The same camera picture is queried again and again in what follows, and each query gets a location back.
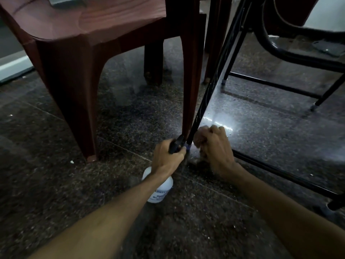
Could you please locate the person's right hand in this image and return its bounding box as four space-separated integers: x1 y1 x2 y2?
193 125 241 179

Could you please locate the person's left hand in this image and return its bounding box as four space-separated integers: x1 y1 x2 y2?
151 139 187 181

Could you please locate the white spray bottle black trigger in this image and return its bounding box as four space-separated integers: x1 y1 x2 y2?
142 135 187 204

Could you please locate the person's right forearm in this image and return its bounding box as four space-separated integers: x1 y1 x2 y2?
224 163 345 259

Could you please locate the person's left forearm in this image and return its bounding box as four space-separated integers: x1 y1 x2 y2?
27 170 173 259

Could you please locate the brown plastic chair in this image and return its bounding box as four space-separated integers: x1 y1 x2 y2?
0 0 208 163
265 0 322 28
199 0 234 85

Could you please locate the grey flat object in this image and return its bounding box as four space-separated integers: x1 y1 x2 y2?
47 0 90 7

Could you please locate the black metal frame chair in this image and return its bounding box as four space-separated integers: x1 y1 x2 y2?
185 0 345 211

